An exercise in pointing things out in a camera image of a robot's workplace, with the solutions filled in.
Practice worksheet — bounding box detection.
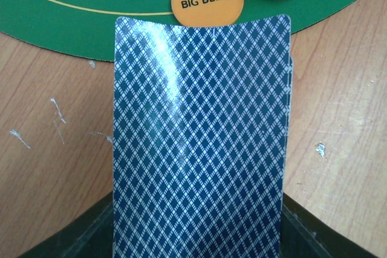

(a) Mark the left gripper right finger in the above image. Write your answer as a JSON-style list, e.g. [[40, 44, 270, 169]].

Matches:
[[281, 194, 375, 257]]

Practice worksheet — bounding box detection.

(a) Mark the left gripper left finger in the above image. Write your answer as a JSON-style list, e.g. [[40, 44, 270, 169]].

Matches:
[[21, 193, 113, 257]]

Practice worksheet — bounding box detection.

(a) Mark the blue playing card deck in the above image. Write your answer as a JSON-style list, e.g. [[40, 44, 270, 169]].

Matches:
[[113, 15, 293, 257]]

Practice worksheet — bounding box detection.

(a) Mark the round green poker mat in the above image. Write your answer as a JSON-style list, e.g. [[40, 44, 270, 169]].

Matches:
[[1, 0, 356, 61]]

